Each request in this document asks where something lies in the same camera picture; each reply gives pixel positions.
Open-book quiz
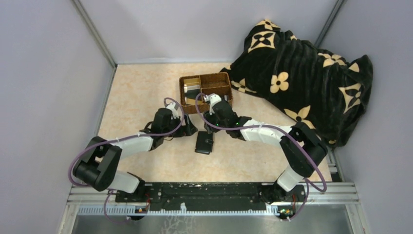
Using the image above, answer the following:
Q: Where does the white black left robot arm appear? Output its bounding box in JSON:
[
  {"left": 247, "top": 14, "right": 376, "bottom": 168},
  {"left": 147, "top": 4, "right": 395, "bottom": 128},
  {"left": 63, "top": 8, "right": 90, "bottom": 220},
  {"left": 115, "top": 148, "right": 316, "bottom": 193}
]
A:
[{"left": 69, "top": 108, "right": 198, "bottom": 194}]

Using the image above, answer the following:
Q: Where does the black leather card holder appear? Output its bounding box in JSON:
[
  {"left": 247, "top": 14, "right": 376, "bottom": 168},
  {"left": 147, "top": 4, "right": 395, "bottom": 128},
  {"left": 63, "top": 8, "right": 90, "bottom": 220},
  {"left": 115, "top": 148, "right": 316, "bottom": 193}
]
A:
[{"left": 194, "top": 131, "right": 214, "bottom": 155}]

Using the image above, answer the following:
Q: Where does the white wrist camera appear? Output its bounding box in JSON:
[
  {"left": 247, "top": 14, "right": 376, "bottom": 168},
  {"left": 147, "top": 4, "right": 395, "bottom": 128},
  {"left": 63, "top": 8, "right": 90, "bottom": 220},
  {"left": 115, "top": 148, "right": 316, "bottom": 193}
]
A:
[
  {"left": 165, "top": 102, "right": 180, "bottom": 119},
  {"left": 205, "top": 93, "right": 222, "bottom": 115}
]

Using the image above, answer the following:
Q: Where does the brown wicker divided basket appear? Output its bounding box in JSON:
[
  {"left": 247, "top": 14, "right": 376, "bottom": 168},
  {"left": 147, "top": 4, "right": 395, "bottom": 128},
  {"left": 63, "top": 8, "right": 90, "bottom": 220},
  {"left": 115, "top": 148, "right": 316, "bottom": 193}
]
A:
[{"left": 179, "top": 72, "right": 233, "bottom": 114}]

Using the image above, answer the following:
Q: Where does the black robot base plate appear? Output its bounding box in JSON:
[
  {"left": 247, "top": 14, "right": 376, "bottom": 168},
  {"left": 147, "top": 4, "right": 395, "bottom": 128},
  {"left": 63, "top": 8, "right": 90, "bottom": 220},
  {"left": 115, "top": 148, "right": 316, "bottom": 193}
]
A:
[{"left": 115, "top": 182, "right": 306, "bottom": 212}]

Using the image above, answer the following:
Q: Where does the black card in basket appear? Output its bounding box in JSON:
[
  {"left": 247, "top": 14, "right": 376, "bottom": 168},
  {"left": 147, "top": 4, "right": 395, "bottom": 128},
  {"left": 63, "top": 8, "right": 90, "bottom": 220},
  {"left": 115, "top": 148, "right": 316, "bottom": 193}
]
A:
[{"left": 184, "top": 89, "right": 201, "bottom": 100}]

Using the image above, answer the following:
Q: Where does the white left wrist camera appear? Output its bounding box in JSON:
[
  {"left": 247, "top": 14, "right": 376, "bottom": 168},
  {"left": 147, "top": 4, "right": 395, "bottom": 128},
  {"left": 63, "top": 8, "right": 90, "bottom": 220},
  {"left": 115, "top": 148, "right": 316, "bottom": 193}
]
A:
[{"left": 165, "top": 102, "right": 180, "bottom": 119}]

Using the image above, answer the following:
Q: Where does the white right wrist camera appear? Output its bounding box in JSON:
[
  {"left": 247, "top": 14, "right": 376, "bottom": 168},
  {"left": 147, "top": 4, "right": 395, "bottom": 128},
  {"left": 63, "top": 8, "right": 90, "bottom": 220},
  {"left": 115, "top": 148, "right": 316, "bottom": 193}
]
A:
[{"left": 205, "top": 93, "right": 222, "bottom": 115}]

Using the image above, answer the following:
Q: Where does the gold card in basket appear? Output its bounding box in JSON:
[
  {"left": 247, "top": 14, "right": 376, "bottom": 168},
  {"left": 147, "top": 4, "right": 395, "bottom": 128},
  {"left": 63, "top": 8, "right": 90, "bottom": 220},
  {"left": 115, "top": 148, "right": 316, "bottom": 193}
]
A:
[{"left": 185, "top": 98, "right": 198, "bottom": 105}]

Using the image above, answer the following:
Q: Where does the aluminium frame rail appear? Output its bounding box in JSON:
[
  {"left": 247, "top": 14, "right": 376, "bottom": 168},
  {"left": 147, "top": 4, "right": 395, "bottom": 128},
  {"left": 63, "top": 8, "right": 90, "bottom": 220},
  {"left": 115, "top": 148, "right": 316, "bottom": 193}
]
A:
[{"left": 67, "top": 182, "right": 360, "bottom": 216}]

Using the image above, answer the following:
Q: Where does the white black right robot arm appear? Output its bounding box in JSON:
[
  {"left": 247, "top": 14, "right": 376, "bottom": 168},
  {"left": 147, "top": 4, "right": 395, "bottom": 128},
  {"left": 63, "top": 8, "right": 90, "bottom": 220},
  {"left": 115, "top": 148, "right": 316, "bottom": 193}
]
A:
[{"left": 202, "top": 100, "right": 328, "bottom": 192}]

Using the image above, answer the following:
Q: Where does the silver card in basket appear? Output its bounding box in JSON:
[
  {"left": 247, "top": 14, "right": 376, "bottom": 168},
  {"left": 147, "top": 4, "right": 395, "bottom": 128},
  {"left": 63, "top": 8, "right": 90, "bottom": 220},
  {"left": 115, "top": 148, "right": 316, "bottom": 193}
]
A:
[{"left": 183, "top": 83, "right": 201, "bottom": 93}]

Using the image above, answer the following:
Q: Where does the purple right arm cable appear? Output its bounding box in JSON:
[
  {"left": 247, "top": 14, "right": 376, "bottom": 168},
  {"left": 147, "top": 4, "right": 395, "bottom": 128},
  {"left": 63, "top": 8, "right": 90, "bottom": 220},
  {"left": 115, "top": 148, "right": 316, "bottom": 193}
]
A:
[{"left": 195, "top": 93, "right": 327, "bottom": 221}]

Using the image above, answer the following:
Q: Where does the black floral patterned blanket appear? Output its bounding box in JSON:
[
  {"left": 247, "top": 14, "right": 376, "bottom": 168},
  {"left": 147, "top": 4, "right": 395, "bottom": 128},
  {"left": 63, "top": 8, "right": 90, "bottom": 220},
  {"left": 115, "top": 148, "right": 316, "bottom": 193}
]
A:
[{"left": 223, "top": 19, "right": 374, "bottom": 147}]

